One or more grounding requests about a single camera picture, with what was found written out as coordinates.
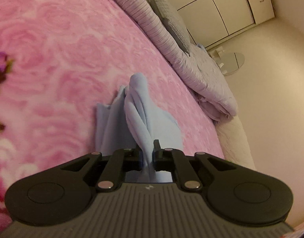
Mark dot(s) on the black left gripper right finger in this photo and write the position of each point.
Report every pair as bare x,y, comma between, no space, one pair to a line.
190,173

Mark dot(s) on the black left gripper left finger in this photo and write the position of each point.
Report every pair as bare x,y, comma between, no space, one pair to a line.
106,173

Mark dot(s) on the light blue sweatshirt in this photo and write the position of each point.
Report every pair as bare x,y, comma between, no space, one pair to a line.
133,119

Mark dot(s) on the cream quilted headboard cushion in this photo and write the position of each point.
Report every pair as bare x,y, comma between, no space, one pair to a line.
234,142

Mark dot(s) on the striped lilac duvet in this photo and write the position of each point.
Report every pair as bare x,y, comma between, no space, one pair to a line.
193,65

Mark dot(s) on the oval vanity mirror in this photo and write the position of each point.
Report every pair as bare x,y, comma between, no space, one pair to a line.
230,63

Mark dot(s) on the pink rose blanket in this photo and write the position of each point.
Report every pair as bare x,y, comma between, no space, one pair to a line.
68,56

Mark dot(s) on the grey textured pillow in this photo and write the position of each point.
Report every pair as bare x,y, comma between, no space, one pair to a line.
173,22

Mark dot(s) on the white wardrobe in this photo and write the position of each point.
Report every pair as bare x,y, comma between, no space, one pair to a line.
211,22

